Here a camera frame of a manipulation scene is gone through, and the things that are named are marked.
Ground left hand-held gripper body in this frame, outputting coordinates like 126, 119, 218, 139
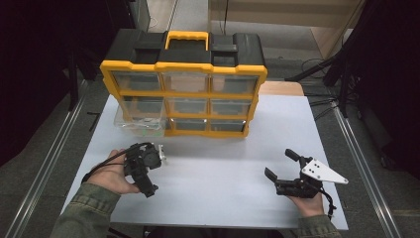
123, 142, 167, 198

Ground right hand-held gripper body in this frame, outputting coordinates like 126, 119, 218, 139
275, 157, 350, 199

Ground clear plastic drawer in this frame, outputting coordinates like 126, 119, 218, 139
113, 96, 168, 138

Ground yellow and black organizer cabinet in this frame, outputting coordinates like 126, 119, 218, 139
99, 29, 268, 139

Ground person's right hand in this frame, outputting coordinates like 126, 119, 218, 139
287, 192, 325, 218

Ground person's left hand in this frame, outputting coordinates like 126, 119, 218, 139
86, 149, 142, 195

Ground small black angled bar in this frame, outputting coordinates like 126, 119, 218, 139
86, 111, 101, 133

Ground grid of clear drawers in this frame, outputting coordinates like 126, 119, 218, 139
111, 70, 260, 133

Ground black metal stand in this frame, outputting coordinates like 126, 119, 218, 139
284, 0, 374, 118

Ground beige wooden desk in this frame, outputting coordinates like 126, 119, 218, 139
207, 0, 365, 60

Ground right hand-held gripper black cable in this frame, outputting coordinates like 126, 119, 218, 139
318, 186, 338, 221

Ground hand-held gripper black cable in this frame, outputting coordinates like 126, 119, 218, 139
81, 142, 153, 184
318, 186, 338, 221

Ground left hand-held gripper black cable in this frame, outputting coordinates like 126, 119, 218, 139
81, 142, 153, 184

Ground metal floor rail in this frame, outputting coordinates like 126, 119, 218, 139
331, 98, 402, 238
4, 78, 90, 238

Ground black floor cables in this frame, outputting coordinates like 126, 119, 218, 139
301, 58, 340, 121

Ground black power cable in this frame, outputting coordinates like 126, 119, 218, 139
224, 0, 230, 35

